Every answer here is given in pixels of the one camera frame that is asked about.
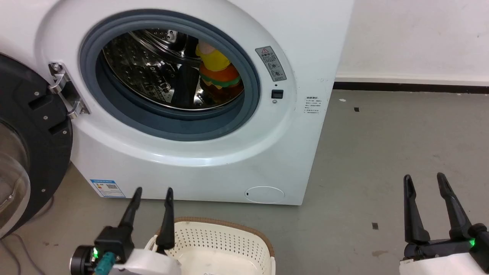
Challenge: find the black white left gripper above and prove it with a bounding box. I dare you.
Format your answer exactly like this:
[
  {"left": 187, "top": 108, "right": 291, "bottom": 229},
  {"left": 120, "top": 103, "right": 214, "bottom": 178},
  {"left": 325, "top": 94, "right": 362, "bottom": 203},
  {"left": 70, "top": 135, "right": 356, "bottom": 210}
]
[{"left": 94, "top": 186, "right": 182, "bottom": 275}]

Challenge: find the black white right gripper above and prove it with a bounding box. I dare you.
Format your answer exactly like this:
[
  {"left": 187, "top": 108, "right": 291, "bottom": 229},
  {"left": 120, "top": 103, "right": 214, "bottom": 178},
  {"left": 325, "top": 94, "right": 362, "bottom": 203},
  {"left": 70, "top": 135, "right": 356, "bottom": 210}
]
[{"left": 399, "top": 172, "right": 489, "bottom": 275}]

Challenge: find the cream perforated laundry basket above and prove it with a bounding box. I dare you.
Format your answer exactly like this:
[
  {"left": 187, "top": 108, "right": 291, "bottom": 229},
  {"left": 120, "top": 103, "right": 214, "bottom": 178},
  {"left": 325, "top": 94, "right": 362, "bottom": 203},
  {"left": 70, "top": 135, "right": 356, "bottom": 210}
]
[{"left": 144, "top": 217, "right": 276, "bottom": 275}]

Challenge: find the white front-load washing machine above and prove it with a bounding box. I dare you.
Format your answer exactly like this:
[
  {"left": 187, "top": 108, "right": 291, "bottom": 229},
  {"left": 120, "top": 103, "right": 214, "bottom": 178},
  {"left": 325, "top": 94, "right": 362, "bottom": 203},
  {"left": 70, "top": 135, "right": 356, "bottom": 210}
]
[{"left": 0, "top": 0, "right": 355, "bottom": 206}]

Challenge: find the yellow orange plush toy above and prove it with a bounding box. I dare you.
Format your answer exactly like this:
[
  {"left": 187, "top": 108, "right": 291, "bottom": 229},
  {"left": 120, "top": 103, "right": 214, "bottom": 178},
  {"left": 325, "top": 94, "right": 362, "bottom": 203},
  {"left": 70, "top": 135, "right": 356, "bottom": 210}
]
[{"left": 195, "top": 42, "right": 242, "bottom": 91}]

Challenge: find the blue white energy sticker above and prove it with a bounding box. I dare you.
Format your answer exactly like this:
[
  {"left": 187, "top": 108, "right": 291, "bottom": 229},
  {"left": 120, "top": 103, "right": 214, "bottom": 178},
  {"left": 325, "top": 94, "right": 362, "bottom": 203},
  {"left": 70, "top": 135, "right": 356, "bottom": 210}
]
[{"left": 90, "top": 179, "right": 126, "bottom": 198}]

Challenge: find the round white filter cover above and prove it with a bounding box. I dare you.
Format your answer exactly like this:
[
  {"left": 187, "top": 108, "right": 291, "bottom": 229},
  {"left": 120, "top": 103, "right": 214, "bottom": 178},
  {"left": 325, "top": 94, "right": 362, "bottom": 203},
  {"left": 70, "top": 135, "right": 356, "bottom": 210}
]
[{"left": 244, "top": 186, "right": 285, "bottom": 204}]

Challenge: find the black round washer door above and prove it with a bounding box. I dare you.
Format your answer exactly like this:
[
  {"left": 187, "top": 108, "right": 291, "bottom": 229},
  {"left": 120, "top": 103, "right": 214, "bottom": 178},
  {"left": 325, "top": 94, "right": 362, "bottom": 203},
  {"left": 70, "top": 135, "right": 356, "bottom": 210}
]
[{"left": 0, "top": 53, "right": 73, "bottom": 239}]

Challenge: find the grey rubber door gasket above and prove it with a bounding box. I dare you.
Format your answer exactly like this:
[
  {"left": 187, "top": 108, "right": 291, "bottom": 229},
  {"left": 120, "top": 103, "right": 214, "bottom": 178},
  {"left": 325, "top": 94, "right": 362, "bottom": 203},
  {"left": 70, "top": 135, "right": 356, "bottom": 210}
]
[{"left": 79, "top": 13, "right": 262, "bottom": 142}]

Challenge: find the stainless steel washer drum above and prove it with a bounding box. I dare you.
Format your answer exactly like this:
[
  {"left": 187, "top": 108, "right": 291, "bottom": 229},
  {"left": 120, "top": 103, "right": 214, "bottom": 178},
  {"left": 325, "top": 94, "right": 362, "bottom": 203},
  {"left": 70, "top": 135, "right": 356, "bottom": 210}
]
[{"left": 102, "top": 28, "right": 245, "bottom": 112}]

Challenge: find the silver metal door hinge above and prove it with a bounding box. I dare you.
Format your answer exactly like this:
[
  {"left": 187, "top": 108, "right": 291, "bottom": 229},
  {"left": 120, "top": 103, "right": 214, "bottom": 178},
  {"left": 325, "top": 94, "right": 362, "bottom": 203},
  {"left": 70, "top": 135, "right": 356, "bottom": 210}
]
[{"left": 48, "top": 61, "right": 91, "bottom": 120}]

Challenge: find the small printed text label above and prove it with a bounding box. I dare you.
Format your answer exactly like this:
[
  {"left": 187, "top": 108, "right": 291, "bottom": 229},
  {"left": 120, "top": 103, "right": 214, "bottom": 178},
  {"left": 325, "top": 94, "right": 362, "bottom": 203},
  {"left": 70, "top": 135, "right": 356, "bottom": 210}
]
[{"left": 304, "top": 96, "right": 324, "bottom": 115}]

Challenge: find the grey warning sticker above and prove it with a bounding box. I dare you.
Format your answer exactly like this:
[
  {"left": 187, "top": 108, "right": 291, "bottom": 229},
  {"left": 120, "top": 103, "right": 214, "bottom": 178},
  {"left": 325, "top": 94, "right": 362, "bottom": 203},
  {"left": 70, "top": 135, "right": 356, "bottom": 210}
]
[{"left": 255, "top": 46, "right": 287, "bottom": 82}]

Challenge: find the teal cable connector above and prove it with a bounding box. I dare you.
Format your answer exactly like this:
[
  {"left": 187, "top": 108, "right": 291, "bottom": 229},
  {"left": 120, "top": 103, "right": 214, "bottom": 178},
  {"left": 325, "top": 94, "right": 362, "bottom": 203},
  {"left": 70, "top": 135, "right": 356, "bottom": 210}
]
[{"left": 95, "top": 252, "right": 117, "bottom": 275}]

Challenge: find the thin grey floor cable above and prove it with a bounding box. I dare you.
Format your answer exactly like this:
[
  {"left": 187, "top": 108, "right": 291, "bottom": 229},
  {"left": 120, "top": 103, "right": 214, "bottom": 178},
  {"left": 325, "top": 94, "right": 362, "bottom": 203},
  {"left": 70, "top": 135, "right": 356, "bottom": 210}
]
[{"left": 0, "top": 233, "right": 47, "bottom": 275}]

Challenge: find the black white wall baseboard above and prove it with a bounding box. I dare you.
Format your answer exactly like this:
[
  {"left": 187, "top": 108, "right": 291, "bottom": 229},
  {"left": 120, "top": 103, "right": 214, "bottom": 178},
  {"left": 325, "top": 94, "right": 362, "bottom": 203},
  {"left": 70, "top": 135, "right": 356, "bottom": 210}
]
[{"left": 333, "top": 74, "right": 489, "bottom": 94}]

